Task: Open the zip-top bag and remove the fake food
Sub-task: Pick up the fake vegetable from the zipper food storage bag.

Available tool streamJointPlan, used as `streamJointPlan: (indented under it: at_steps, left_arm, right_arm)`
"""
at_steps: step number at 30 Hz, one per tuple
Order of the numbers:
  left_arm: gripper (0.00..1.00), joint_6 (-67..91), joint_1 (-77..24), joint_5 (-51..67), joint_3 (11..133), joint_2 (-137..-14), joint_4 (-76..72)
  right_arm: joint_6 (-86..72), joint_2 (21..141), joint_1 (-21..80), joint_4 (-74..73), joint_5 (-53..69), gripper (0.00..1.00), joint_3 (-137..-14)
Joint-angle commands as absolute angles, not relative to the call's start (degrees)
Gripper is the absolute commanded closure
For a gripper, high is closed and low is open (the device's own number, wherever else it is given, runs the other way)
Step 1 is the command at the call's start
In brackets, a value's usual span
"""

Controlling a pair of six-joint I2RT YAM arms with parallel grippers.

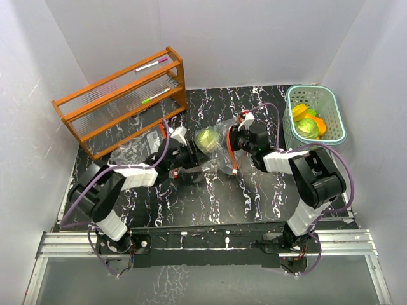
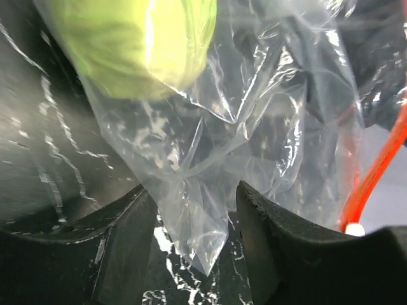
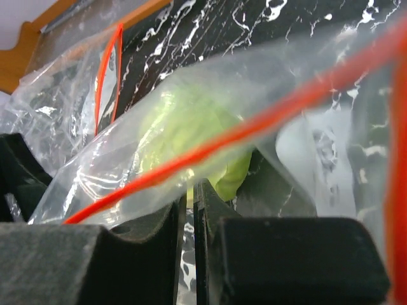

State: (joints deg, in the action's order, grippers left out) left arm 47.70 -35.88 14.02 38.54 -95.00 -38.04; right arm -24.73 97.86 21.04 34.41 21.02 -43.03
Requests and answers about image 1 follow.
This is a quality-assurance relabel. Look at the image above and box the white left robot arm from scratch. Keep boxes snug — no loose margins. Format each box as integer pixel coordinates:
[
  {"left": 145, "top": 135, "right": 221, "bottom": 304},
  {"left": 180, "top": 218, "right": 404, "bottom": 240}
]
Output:
[{"left": 68, "top": 139, "right": 209, "bottom": 254}]

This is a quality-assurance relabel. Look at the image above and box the green fake cabbage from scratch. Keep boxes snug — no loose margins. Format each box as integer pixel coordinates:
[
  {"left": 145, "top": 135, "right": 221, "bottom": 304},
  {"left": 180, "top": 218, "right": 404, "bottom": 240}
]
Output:
[
  {"left": 294, "top": 118, "right": 319, "bottom": 139},
  {"left": 195, "top": 128, "right": 219, "bottom": 154}
]

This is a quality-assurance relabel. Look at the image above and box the green capped white marker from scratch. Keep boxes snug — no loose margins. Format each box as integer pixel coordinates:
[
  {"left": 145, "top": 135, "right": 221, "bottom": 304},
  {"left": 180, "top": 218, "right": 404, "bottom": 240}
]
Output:
[{"left": 141, "top": 87, "right": 171, "bottom": 105}]

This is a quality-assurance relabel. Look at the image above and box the yellow fake fruit piece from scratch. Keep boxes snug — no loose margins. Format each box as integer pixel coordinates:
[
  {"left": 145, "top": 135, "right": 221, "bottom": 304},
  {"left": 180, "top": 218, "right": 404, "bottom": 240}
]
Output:
[{"left": 292, "top": 104, "right": 308, "bottom": 122}]

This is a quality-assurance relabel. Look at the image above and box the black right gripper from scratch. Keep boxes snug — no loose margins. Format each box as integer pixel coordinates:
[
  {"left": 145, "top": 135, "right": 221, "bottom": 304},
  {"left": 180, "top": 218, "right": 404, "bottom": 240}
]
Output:
[{"left": 218, "top": 125, "right": 256, "bottom": 155}]

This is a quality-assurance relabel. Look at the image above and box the clear zip bag red seal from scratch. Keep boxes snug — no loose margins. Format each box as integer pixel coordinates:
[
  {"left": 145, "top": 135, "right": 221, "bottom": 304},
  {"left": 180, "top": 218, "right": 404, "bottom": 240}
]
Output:
[{"left": 108, "top": 126, "right": 176, "bottom": 186}]

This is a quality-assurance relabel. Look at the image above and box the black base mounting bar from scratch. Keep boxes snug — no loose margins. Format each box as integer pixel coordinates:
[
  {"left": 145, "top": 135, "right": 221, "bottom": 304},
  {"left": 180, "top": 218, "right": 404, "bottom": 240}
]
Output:
[{"left": 95, "top": 217, "right": 338, "bottom": 268}]

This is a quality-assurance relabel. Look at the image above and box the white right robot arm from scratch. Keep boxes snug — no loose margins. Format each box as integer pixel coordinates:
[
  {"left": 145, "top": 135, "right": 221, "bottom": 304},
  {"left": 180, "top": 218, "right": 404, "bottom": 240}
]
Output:
[{"left": 226, "top": 124, "right": 347, "bottom": 252}]

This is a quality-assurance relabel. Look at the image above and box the orange fake fruit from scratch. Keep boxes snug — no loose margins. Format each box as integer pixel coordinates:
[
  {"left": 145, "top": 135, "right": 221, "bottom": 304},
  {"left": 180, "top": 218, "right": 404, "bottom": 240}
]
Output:
[{"left": 308, "top": 115, "right": 327, "bottom": 139}]

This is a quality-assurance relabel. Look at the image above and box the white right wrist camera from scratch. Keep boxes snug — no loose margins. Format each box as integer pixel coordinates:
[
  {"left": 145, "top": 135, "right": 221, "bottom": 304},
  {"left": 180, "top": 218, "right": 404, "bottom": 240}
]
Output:
[{"left": 238, "top": 110, "right": 254, "bottom": 131}]

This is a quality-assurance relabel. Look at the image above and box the pink capped white marker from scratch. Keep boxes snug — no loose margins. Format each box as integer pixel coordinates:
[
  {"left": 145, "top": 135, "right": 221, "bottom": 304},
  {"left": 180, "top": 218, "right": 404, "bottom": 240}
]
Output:
[{"left": 134, "top": 57, "right": 168, "bottom": 72}]

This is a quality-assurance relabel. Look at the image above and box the teal plastic basket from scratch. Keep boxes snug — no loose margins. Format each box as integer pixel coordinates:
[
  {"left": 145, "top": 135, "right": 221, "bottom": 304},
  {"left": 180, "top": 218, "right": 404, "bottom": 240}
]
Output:
[{"left": 283, "top": 85, "right": 347, "bottom": 149}]

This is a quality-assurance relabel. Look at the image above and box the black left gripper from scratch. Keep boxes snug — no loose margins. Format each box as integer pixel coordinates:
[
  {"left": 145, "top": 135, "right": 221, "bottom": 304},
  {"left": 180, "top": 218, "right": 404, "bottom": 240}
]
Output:
[{"left": 167, "top": 140, "right": 209, "bottom": 171}]

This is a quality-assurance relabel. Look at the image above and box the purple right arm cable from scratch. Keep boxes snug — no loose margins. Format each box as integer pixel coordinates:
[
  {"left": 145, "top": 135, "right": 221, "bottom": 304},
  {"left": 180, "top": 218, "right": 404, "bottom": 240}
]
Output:
[{"left": 241, "top": 102, "right": 356, "bottom": 276}]

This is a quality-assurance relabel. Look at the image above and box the orange wooden shelf rack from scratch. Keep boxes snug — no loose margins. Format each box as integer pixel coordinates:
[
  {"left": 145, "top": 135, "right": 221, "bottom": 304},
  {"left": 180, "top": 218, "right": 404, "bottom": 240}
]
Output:
[{"left": 52, "top": 46, "right": 188, "bottom": 160}]

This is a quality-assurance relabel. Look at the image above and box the aluminium frame rail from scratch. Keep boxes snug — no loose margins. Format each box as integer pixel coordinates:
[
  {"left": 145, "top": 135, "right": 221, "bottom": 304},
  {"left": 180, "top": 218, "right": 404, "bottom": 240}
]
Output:
[{"left": 24, "top": 229, "right": 392, "bottom": 304}]

